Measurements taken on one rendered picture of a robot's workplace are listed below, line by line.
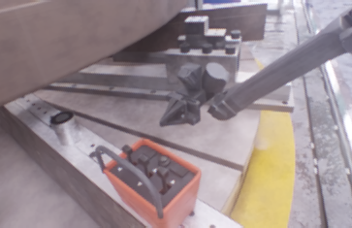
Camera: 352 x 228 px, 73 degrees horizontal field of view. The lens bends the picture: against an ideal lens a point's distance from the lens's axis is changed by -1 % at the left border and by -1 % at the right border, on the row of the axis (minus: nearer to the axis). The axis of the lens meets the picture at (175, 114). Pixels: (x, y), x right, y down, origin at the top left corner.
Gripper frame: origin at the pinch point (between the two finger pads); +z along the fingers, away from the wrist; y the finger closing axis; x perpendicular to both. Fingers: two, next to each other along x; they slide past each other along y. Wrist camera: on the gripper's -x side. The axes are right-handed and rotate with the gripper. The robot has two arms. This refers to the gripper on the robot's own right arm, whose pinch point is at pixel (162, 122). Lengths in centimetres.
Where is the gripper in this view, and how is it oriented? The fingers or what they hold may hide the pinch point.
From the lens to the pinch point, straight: 60.7
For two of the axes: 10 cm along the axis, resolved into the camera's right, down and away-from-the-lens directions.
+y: 7.5, 3.2, -5.8
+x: 0.9, 8.2, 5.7
